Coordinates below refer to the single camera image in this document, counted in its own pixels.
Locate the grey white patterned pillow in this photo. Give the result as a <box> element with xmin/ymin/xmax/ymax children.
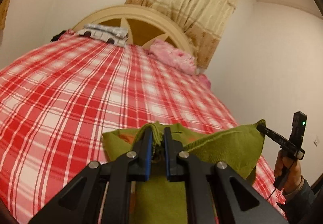
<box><xmin>77</xmin><ymin>24</ymin><xmax>128</xmax><ymax>47</ymax></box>

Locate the green orange striped sweater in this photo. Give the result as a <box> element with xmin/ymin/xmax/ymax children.
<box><xmin>101</xmin><ymin>122</ymin><xmax>264</xmax><ymax>223</ymax></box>

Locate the red white plaid bedsheet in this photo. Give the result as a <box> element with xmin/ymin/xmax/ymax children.
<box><xmin>0</xmin><ymin>29</ymin><xmax>287</xmax><ymax>224</ymax></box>

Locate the person's right hand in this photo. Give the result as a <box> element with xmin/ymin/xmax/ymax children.
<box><xmin>274</xmin><ymin>150</ymin><xmax>302</xmax><ymax>194</ymax></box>

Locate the dark sleeve forearm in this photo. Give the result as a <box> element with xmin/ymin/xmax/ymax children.
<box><xmin>277</xmin><ymin>177</ymin><xmax>315</xmax><ymax>223</ymax></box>

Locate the beige curtain valance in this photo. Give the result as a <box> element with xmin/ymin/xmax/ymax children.
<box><xmin>0</xmin><ymin>0</ymin><xmax>11</xmax><ymax>30</ymax></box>

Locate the cream wooden headboard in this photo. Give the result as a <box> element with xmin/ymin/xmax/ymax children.
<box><xmin>73</xmin><ymin>4</ymin><xmax>194</xmax><ymax>55</ymax></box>

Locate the pink folded blanket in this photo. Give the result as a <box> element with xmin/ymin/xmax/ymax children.
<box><xmin>148</xmin><ymin>39</ymin><xmax>196</xmax><ymax>75</ymax></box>

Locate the white wall socket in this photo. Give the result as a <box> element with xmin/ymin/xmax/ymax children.
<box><xmin>313</xmin><ymin>136</ymin><xmax>320</xmax><ymax>146</ymax></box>

